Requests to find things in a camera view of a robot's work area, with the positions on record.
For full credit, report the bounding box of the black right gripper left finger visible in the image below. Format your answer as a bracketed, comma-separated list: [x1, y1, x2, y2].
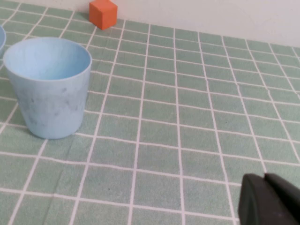
[237, 173, 296, 225]

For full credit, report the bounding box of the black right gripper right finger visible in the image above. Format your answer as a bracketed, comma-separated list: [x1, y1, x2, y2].
[263, 172, 300, 225]

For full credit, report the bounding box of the light blue plastic cup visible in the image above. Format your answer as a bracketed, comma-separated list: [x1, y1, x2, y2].
[2, 37, 93, 140]

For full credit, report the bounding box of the light blue plastic plate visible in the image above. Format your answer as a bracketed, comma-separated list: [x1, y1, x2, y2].
[0, 25, 7, 58]

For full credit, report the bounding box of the green checked tablecloth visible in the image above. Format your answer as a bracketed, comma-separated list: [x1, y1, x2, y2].
[0, 0, 300, 225]

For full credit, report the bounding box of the orange foam cube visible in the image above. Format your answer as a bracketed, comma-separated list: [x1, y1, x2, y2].
[89, 0, 118, 30]

